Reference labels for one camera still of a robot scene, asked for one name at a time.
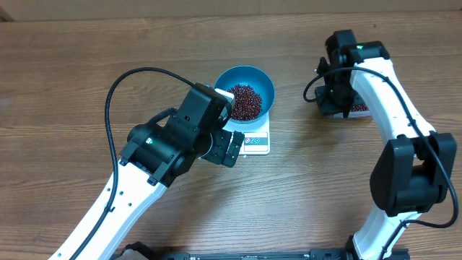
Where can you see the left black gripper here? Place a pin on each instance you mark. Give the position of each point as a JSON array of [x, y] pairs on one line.
[[222, 139]]

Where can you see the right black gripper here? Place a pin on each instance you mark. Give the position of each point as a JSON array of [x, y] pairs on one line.
[[327, 108]]

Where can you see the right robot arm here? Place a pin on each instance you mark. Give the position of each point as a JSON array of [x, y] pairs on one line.
[[413, 171]]

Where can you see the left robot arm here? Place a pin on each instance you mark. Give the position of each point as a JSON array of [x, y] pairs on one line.
[[156, 153]]

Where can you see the white digital kitchen scale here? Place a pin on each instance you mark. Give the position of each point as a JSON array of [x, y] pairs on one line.
[[257, 135]]

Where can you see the blue metal bowl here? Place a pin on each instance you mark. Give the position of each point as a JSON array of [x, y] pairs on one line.
[[253, 76]]

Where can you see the clear plastic food container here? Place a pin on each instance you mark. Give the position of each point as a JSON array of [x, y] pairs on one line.
[[357, 111]]

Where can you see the red adzuki beans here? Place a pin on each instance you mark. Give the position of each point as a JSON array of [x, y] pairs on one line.
[[248, 103]]

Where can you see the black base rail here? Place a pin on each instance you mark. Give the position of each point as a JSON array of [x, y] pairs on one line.
[[138, 250]]

